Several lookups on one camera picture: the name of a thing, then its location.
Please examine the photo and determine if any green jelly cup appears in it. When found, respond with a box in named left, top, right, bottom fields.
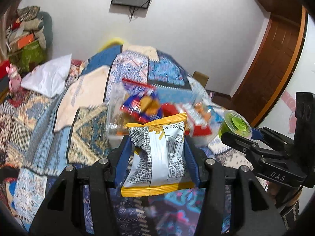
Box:
left=218, top=110, right=253, bottom=139

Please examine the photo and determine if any white yellow chip bag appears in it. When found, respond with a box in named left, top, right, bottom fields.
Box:
left=121, top=113, right=194, bottom=198

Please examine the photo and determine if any person's hand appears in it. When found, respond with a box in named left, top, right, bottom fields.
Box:
left=267, top=182, right=302, bottom=207

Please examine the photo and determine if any red white snack bag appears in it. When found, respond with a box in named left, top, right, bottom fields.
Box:
left=161, top=103, right=212, bottom=137

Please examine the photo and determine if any blue patchwork bed quilt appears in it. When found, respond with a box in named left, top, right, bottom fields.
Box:
left=1, top=45, right=253, bottom=235

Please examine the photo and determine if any brown wooden door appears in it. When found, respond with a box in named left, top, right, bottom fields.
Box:
left=232, top=9, right=308, bottom=126

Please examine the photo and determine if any brown cardboard box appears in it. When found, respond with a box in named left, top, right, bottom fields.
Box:
left=192, top=71, right=209, bottom=88

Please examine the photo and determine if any blue red snack bag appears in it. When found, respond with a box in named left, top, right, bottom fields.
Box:
left=120, top=78, right=162, bottom=124

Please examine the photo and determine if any clear plastic storage box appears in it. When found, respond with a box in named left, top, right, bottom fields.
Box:
left=106, top=79, right=216, bottom=148

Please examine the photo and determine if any white pillow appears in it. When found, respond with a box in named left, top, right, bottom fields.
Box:
left=21, top=54, right=71, bottom=98

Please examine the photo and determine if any pink plush toy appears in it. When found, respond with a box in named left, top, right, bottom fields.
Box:
left=6, top=63, right=22, bottom=94

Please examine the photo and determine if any red gift box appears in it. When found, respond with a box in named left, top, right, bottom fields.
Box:
left=0, top=60, right=10, bottom=79

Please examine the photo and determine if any green storage box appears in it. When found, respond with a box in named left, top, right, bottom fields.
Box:
left=8, top=40, right=47, bottom=74

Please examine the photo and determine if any yellow curved tube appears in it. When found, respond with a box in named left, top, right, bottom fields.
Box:
left=97, top=37, right=128, bottom=53

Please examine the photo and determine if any orange cardboard box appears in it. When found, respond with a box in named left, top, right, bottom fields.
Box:
left=9, top=33, right=34, bottom=52

